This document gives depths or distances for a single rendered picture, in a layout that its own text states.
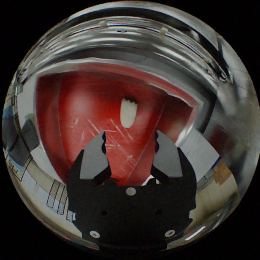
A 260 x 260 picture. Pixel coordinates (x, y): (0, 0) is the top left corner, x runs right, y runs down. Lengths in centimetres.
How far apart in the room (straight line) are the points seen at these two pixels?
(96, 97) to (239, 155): 36
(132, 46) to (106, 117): 17
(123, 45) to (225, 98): 27
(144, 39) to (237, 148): 29
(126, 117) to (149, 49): 16
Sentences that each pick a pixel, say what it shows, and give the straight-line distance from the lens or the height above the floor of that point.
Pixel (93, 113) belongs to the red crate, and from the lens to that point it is 22.
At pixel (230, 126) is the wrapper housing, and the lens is 24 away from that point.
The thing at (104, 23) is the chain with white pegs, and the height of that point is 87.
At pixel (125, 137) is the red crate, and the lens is 23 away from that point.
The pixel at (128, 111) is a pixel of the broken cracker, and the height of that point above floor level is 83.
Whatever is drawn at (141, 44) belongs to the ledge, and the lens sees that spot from 18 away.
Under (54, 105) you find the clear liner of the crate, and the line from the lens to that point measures 27.
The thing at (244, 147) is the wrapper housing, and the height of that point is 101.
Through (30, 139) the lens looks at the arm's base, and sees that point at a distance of 43.
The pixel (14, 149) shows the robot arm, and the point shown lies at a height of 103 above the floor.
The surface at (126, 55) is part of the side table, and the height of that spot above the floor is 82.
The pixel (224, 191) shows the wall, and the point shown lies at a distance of 700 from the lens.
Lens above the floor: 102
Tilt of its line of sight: 62 degrees down
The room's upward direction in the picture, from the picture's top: 178 degrees clockwise
